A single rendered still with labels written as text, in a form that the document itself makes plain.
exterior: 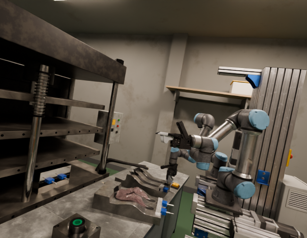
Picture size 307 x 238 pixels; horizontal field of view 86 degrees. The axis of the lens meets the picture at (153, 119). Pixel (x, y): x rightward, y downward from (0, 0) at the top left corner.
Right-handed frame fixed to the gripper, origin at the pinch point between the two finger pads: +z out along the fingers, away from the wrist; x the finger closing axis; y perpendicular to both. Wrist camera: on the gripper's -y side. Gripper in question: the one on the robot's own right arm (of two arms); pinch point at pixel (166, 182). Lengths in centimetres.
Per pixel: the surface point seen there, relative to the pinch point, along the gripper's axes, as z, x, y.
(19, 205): 13, -87, -74
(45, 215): 11, -84, -50
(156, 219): 7.4, -46.4, 10.6
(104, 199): 2, -58, -27
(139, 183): 3.0, -17.7, -20.8
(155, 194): 6.5, -17.7, -3.6
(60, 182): 9, -54, -78
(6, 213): 13, -95, -71
